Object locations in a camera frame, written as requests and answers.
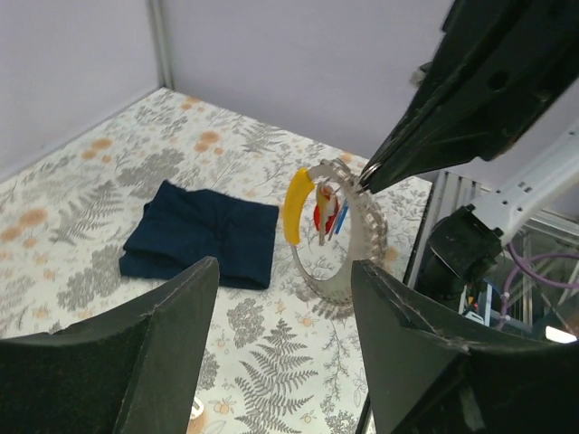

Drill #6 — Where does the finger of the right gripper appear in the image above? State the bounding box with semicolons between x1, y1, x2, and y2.
365;1;578;176
368;62;578;193

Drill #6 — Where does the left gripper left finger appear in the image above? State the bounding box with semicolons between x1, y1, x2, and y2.
1;257;219;433

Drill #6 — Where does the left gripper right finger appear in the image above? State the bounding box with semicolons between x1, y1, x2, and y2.
351;260;578;433

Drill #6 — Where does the metal keyring with yellow handle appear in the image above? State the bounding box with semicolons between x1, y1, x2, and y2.
282;158;388;307

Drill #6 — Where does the red key tag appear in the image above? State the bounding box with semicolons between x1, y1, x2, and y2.
314;182;339;246

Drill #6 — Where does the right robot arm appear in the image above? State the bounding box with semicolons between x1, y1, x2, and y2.
359;1;578;304

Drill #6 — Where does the dark blue folded cloth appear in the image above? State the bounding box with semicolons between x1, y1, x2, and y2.
119;180;279;290

